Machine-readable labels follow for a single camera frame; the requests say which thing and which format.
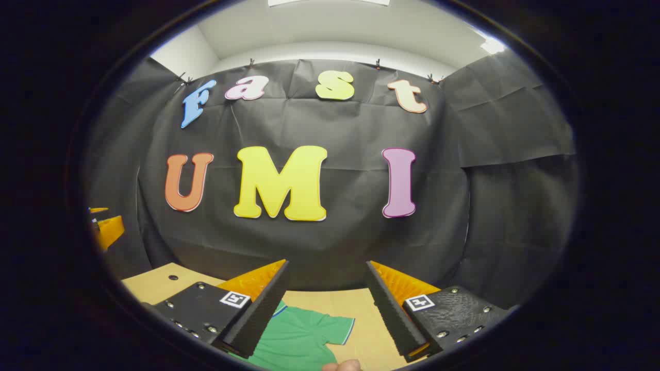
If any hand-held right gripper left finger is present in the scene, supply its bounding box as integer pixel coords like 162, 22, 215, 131
148, 259, 290, 360

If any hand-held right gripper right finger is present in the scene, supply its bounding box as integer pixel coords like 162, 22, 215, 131
366, 260, 510, 363

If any green T-shirt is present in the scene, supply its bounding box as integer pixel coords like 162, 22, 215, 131
228, 300, 356, 371

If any black backdrop cloth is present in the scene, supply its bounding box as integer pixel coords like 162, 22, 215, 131
85, 49, 578, 310

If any ceiling light panel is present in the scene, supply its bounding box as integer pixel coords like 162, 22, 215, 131
478, 35, 507, 55
268, 0, 391, 7

